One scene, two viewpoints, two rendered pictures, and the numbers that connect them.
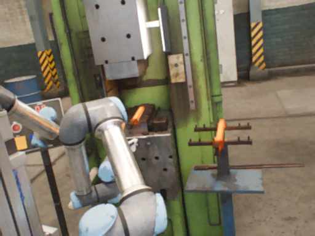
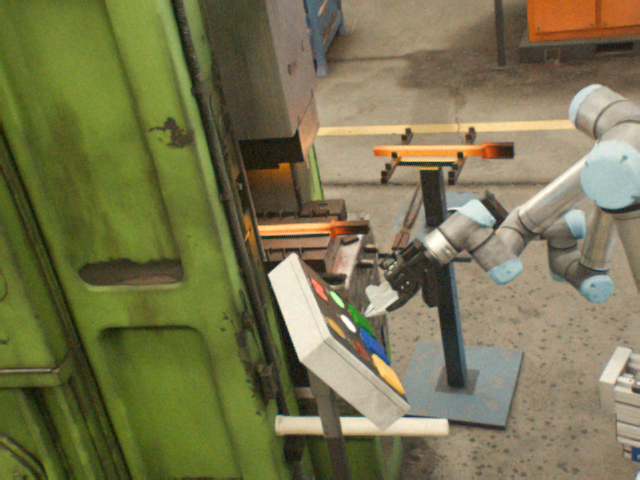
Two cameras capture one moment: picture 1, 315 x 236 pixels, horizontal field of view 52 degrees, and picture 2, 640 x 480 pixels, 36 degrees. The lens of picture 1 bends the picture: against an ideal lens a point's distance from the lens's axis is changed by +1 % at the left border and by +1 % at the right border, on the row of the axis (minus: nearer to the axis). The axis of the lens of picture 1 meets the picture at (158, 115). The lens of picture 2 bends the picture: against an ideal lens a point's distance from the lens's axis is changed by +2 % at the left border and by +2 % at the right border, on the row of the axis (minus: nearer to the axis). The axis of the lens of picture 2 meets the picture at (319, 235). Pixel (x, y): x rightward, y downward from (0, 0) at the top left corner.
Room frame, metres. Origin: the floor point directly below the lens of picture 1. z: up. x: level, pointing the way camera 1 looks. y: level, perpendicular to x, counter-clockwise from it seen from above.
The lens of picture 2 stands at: (1.59, 2.40, 2.33)
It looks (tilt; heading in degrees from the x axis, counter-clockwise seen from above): 31 degrees down; 278
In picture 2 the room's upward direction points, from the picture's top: 11 degrees counter-clockwise
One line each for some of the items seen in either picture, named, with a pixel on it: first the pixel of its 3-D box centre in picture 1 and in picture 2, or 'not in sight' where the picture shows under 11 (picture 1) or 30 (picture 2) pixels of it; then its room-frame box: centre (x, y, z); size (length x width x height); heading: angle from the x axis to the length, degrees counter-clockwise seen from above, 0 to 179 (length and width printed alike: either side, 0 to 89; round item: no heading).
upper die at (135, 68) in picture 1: (128, 65); (231, 132); (2.10, 0.15, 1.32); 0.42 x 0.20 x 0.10; 171
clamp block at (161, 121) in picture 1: (160, 123); (324, 215); (1.92, -0.01, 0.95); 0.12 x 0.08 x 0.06; 171
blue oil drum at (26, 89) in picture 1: (26, 101); not in sight; (6.16, 2.49, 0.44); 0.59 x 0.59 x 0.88
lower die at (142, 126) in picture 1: (137, 117); (259, 248); (2.10, 0.15, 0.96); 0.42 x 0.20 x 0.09; 171
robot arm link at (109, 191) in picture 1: (109, 190); (566, 260); (1.28, 0.26, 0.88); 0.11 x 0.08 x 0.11; 110
